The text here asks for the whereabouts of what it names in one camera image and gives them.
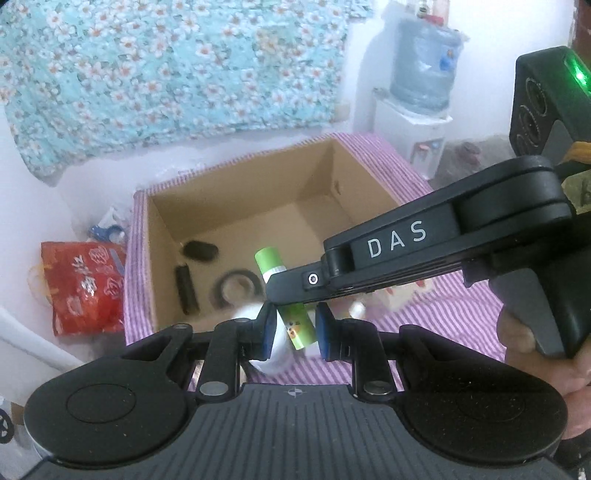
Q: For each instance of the turquoise floral cloth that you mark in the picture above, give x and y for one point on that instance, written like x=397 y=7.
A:
x=161 y=69

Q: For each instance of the brown cardboard box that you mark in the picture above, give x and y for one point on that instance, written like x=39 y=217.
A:
x=240 y=230

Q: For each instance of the white water dispenser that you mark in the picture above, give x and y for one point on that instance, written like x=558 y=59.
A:
x=392 y=129

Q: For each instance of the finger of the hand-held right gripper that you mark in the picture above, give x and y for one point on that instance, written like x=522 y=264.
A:
x=295 y=286

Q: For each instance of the red printed bag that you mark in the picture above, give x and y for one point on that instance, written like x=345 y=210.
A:
x=83 y=290

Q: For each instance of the small dark brown object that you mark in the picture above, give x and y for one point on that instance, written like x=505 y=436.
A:
x=468 y=152

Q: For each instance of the small pink bottle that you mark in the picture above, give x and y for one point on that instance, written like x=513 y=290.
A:
x=439 y=10

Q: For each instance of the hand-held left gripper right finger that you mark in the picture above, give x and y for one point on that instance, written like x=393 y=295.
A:
x=323 y=332

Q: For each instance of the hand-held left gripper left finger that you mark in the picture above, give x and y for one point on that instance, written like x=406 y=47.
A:
x=268 y=334

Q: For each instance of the black tape roll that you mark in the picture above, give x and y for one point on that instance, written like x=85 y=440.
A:
x=219 y=286

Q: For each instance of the black car key fob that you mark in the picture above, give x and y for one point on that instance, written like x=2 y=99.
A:
x=201 y=250

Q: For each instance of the purple checked tablecloth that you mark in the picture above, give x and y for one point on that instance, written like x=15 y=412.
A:
x=438 y=318

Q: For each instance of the blue water jug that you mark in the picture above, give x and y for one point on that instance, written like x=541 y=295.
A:
x=425 y=69

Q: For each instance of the black wheel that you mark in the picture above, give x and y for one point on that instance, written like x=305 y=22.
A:
x=5 y=424

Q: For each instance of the blue and white plastic item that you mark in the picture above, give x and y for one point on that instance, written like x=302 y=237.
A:
x=104 y=230

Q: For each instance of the white pill bottle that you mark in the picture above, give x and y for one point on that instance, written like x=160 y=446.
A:
x=277 y=355

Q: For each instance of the black cylinder flashlight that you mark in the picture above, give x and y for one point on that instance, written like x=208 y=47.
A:
x=187 y=290

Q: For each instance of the white board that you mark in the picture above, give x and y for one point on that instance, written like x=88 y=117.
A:
x=27 y=332

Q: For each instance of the person's right hand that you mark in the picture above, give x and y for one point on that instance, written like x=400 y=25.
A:
x=517 y=341

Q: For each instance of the small glass jar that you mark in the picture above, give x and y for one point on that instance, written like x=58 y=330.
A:
x=417 y=8

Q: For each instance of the green lip balm tube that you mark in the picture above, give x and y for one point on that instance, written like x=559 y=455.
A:
x=270 y=261

